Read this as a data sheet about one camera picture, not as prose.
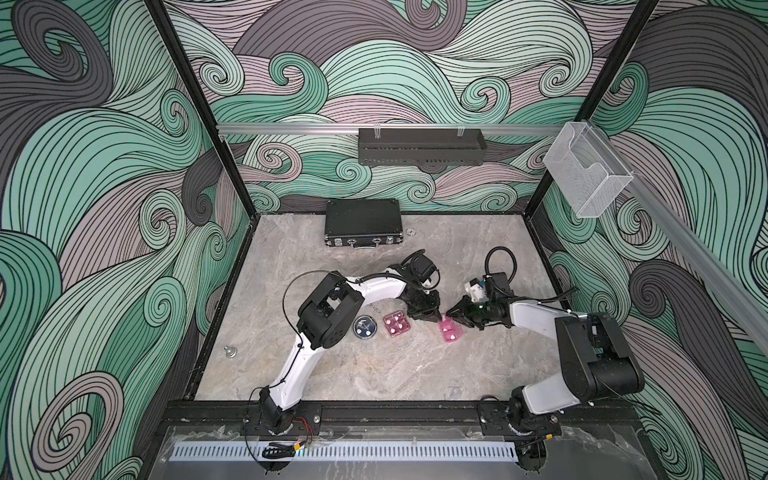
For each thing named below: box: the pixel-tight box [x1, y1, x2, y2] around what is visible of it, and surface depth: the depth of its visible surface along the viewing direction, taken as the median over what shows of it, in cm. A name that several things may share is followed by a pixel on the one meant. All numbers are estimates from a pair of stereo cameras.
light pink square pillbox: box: [439, 314, 464, 343], surface depth 89 cm
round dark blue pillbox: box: [353, 315, 378, 340], surface depth 90 cm
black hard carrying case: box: [324, 198, 404, 250], surface depth 115 cm
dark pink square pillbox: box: [383, 310, 411, 338], surface depth 92 cm
